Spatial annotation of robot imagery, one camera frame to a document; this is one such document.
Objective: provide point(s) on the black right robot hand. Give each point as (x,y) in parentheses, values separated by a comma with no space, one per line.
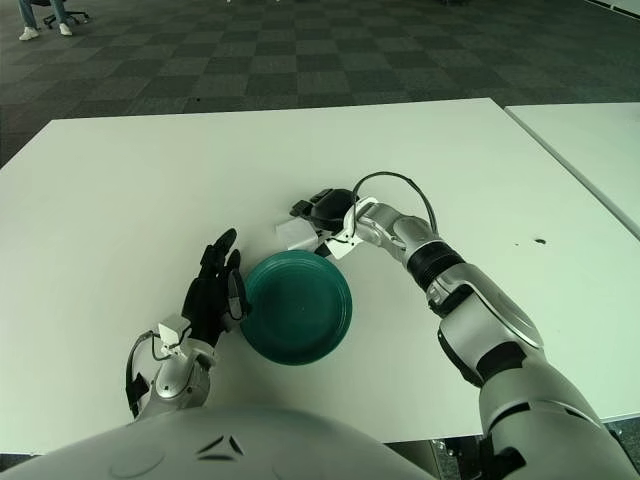
(330,207)

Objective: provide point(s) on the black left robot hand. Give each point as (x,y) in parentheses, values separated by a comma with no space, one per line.
(205,305)

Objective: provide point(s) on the white square charger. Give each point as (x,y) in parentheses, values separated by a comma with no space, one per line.
(295,235)

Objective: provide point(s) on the green round plate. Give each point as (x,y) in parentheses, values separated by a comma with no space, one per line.
(300,310)

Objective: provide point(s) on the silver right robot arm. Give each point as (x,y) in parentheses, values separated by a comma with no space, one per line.
(500,325)

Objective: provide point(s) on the grey robot torso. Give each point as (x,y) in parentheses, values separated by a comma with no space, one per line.
(200,450)

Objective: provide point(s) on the white neighbouring table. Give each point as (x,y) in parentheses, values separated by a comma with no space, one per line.
(600,140)

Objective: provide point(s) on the black office chair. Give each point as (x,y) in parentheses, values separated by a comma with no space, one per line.
(75,17)

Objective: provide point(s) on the seated person in jeans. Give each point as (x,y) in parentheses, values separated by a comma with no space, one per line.
(29,34)

